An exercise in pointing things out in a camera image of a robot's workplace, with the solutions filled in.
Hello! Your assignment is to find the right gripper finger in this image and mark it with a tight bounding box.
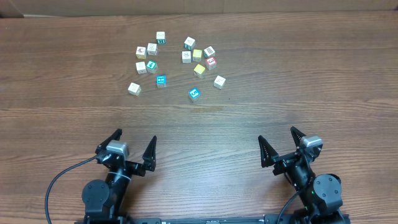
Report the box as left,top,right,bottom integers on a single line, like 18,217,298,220
290,126,306,148
258,135,279,167

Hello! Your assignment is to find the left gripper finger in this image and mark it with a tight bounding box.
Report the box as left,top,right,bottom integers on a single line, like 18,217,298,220
142,136,157,172
95,129,123,154

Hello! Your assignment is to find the blue number 5 block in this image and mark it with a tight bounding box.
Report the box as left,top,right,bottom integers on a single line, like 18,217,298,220
188,88,201,101

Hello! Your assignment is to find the plain block red car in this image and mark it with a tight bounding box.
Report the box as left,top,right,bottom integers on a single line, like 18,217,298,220
213,75,226,90

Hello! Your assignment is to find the red number 3 block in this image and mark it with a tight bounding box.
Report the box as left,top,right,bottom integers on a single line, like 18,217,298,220
205,56,217,70

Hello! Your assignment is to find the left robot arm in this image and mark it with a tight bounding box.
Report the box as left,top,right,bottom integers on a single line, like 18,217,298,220
81,129,157,223

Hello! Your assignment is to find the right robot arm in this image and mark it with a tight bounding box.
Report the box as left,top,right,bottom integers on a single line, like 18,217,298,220
258,126,350,223

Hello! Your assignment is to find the plain block letter T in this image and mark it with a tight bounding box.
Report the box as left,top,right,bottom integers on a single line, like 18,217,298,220
127,82,141,96

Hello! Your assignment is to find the blue letter H block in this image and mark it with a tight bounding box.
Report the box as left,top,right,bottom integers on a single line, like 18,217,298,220
156,75,167,88

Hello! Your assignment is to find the plain wooden block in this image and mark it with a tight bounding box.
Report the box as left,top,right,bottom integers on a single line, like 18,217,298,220
136,61,147,74

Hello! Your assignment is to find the green number 4 block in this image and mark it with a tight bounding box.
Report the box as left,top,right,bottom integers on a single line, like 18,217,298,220
146,60,158,73

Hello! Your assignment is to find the block with red picture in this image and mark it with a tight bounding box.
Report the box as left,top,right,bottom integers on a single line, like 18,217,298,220
136,46,147,59

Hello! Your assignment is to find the plain block K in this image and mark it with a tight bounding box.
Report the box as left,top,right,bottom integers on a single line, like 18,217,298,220
147,43,158,55

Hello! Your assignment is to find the yellow block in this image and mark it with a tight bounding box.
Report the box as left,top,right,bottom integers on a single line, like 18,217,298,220
192,49,202,62
193,64,206,78

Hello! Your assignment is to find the plain block red drawing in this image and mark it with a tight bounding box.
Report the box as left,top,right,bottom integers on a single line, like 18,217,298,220
182,50,192,63

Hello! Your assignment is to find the block with teal side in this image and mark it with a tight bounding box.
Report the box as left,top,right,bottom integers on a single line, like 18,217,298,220
156,31,166,44

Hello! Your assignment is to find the yellow top block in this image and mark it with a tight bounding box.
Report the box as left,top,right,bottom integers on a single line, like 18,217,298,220
192,49,202,62

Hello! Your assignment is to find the white block green side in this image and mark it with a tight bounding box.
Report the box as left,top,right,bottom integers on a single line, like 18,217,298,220
203,46,215,58

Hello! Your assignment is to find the white block teal side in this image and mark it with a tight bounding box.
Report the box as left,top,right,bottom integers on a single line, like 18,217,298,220
183,37,196,50

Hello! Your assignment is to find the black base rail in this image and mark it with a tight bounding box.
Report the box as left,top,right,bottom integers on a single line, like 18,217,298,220
75,215,351,224

